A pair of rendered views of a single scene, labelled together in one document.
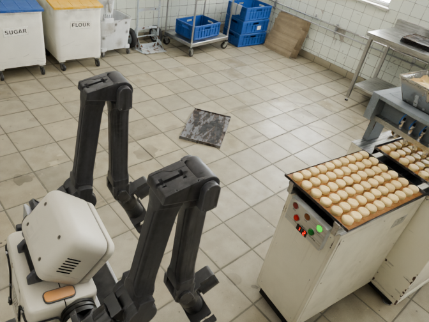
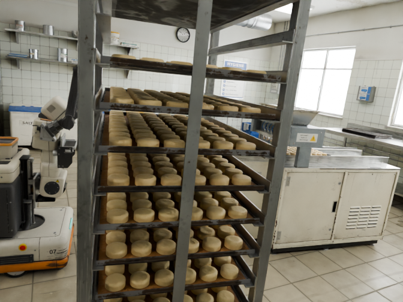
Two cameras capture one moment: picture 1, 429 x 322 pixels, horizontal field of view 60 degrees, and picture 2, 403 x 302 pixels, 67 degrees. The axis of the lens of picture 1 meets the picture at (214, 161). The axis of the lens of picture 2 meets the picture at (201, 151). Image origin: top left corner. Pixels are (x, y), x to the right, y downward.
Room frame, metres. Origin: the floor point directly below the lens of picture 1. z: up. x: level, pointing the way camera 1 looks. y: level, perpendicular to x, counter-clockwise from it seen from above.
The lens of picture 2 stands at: (-1.06, -1.46, 1.48)
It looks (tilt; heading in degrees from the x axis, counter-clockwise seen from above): 13 degrees down; 21
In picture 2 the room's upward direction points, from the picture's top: 6 degrees clockwise
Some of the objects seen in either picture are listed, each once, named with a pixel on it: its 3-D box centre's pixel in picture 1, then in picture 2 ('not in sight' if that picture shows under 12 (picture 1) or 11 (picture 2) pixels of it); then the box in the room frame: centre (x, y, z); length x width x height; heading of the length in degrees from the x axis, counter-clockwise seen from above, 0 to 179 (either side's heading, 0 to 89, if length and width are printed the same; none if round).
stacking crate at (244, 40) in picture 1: (244, 35); not in sight; (6.16, -0.08, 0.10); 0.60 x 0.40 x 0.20; 136
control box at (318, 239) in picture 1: (307, 222); not in sight; (1.32, -0.48, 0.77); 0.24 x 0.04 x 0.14; 39
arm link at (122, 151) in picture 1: (118, 143); not in sight; (0.95, 0.30, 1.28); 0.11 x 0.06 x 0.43; 40
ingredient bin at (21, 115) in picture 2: not in sight; (28, 127); (2.76, 3.24, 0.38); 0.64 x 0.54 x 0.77; 51
